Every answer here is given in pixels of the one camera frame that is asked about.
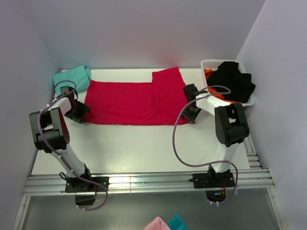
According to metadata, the red t-shirt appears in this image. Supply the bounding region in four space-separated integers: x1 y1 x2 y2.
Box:
84 67 188 126

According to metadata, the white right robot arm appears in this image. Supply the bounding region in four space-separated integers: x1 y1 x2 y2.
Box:
180 84 249 173

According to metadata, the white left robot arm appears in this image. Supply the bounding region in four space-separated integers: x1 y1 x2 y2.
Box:
29 86 91 181

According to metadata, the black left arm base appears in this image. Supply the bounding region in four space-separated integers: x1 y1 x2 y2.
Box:
59 171 109 207

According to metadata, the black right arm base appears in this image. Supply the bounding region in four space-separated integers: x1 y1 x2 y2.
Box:
189 169 235 203

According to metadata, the folded teal t-shirt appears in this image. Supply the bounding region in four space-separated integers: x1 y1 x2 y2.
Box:
52 65 92 95

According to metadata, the orange t-shirt in basket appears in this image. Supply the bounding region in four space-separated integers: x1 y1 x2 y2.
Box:
204 69 243 103

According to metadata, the white plastic laundry basket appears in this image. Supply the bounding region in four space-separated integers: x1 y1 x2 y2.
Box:
200 59 255 111

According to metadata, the black t-shirt in basket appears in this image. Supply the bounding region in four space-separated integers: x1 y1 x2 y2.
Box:
204 61 255 103

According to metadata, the teal cloth at bottom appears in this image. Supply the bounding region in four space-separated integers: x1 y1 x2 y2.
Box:
167 214 188 230

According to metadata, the pink cloth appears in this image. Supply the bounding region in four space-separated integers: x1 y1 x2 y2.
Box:
143 217 171 230

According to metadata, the aluminium table frame rail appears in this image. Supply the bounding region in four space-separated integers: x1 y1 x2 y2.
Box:
12 110 288 230

